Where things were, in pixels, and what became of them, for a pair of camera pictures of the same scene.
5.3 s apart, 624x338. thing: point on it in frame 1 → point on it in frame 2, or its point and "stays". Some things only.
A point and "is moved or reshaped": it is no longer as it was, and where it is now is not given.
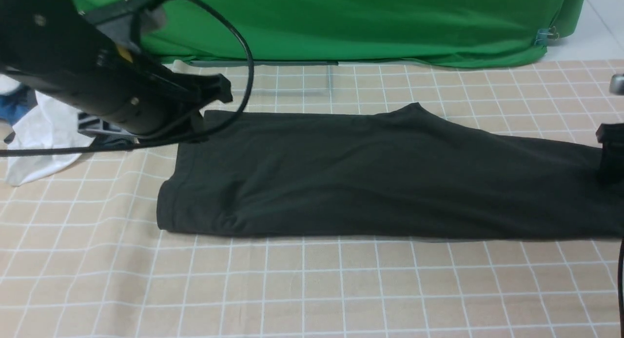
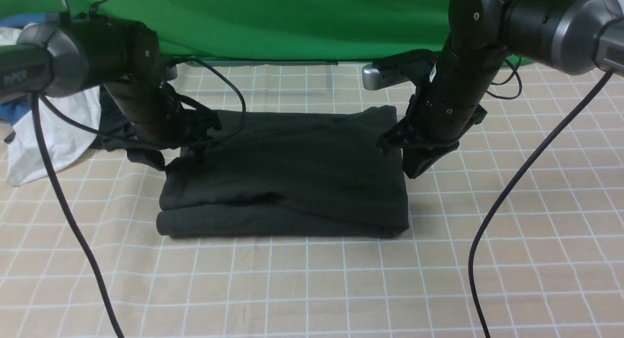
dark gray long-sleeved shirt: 402,171 is moved or reshaped
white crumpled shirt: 50,124 stays
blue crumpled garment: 13,106 stays
